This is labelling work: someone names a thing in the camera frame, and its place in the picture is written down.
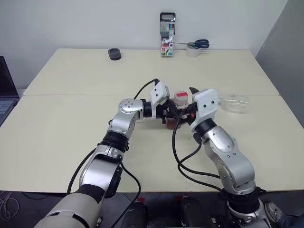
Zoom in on white floor cable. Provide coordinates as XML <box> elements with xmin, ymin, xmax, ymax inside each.
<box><xmin>0</xmin><ymin>190</ymin><xmax>20</xmax><ymax>220</ymax></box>

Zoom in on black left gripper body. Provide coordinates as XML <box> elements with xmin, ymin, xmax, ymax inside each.
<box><xmin>155</xmin><ymin>99</ymin><xmax>171</xmax><ymax>126</ymax></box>

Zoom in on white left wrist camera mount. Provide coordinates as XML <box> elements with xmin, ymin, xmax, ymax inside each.
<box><xmin>149</xmin><ymin>81</ymin><xmax>171</xmax><ymax>119</ymax></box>

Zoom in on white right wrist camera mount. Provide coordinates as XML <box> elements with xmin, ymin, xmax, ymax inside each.
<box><xmin>191</xmin><ymin>89</ymin><xmax>219</xmax><ymax>127</ymax></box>

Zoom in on clear plastic lid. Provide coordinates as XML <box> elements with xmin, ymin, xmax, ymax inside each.
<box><xmin>218</xmin><ymin>93</ymin><xmax>252</xmax><ymax>115</ymax></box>

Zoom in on white tape roll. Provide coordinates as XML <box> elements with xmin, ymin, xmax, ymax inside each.
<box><xmin>185</xmin><ymin>44</ymin><xmax>200</xmax><ymax>58</ymax></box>

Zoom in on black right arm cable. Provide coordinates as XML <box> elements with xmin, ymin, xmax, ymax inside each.
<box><xmin>172</xmin><ymin>114</ymin><xmax>224</xmax><ymax>191</ymax></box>

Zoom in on blue jeans leg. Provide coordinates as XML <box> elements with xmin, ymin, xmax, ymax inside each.
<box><xmin>277</xmin><ymin>210</ymin><xmax>304</xmax><ymax>228</ymax></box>

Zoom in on black round container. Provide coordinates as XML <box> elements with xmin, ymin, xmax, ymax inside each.
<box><xmin>107</xmin><ymin>47</ymin><xmax>122</xmax><ymax>61</ymax></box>

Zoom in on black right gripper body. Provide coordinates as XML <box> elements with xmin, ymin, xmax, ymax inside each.
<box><xmin>183</xmin><ymin>103</ymin><xmax>199</xmax><ymax>127</ymax></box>

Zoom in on marker pen box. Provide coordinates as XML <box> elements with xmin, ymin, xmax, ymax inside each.
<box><xmin>159</xmin><ymin>12</ymin><xmax>176</xmax><ymax>58</ymax></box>

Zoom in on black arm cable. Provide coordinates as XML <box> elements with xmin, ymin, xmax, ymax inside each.
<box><xmin>67</xmin><ymin>147</ymin><xmax>141</xmax><ymax>228</ymax></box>
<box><xmin>172</xmin><ymin>114</ymin><xmax>224</xmax><ymax>191</ymax></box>

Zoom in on blue handled scissors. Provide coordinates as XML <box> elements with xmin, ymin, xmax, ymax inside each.
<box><xmin>177</xmin><ymin>39</ymin><xmax>210</xmax><ymax>49</ymax></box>

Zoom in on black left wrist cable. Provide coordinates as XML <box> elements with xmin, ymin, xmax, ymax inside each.
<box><xmin>133</xmin><ymin>79</ymin><xmax>159</xmax><ymax>100</ymax></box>

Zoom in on grey laptop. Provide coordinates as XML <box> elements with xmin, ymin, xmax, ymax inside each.
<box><xmin>0</xmin><ymin>56</ymin><xmax>20</xmax><ymax>126</ymax></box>

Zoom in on plastic bottle with red stripe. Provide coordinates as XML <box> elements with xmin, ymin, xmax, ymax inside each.
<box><xmin>165</xmin><ymin>90</ymin><xmax>190</xmax><ymax>130</ymax></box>

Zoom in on dark rounded shape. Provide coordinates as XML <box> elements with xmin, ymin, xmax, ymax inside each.
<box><xmin>123</xmin><ymin>197</ymin><xmax>148</xmax><ymax>228</ymax></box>

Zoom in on grey sneaker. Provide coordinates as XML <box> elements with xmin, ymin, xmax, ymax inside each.
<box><xmin>265</xmin><ymin>201</ymin><xmax>289</xmax><ymax>224</ymax></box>

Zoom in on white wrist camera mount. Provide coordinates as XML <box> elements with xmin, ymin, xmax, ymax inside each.
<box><xmin>191</xmin><ymin>89</ymin><xmax>219</xmax><ymax>127</ymax></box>
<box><xmin>149</xmin><ymin>81</ymin><xmax>171</xmax><ymax>119</ymax></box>

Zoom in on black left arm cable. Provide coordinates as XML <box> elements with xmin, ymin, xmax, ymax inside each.
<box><xmin>67</xmin><ymin>147</ymin><xmax>141</xmax><ymax>228</ymax></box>

